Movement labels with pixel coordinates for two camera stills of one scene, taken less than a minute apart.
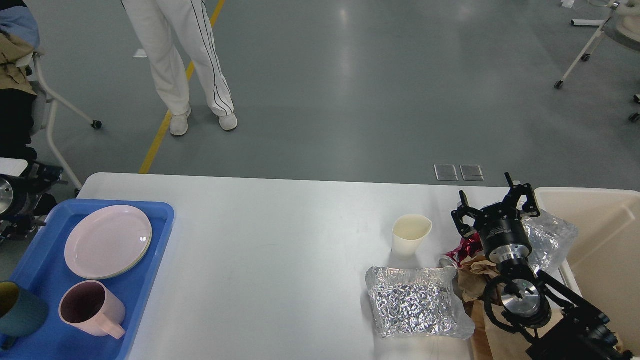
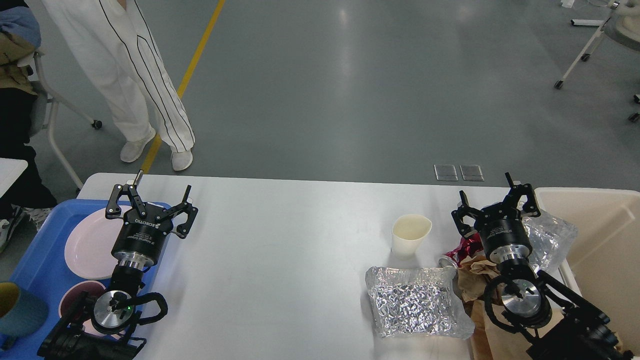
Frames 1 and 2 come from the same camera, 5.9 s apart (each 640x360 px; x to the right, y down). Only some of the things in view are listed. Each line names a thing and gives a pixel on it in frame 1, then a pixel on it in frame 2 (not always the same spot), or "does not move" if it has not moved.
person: x=161 y=23 → x=117 y=42
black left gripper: x=20 y=198 → x=141 y=239
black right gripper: x=502 y=233 does not move
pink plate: x=105 y=241 does not move
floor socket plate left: x=446 y=172 does not move
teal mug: x=21 y=312 does not move
